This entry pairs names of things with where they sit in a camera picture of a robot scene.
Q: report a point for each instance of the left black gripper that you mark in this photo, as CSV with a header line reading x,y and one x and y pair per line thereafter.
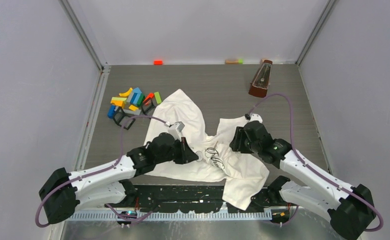
x,y
187,155

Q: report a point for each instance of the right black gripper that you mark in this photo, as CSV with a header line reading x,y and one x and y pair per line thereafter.
x,y
236,144

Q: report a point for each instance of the white floral t-shirt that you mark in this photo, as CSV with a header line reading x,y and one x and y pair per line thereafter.
x,y
244,174

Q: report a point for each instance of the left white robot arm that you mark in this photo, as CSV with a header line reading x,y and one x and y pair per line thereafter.
x,y
92,182

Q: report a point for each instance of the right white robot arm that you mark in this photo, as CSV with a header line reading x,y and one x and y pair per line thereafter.
x,y
347,208

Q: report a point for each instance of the brown wooden metronome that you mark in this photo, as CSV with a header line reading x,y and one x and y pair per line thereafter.
x,y
260,83

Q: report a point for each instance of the light blue block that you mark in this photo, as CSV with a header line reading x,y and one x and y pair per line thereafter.
x,y
135,95

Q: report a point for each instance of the tan and green block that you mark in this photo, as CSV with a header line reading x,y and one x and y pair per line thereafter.
x,y
234,61

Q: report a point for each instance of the yellow arch block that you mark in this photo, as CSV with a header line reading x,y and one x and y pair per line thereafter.
x,y
127,93

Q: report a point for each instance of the blue cylinder block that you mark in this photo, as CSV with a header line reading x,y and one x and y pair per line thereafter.
x,y
112,111

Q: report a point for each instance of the light green flat block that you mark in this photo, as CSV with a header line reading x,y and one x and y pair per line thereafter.
x,y
119,99

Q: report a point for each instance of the red orange block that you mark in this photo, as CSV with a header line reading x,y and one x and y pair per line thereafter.
x,y
158,62

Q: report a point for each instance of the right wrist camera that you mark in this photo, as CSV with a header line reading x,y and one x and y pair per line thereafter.
x,y
251,117

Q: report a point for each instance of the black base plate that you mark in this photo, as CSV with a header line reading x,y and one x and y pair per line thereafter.
x,y
197,198

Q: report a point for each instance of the black square frame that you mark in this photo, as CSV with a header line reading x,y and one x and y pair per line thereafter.
x,y
123,119
147,106

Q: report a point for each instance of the aluminium front rail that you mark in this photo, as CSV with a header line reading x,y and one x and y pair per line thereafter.
x,y
201,199

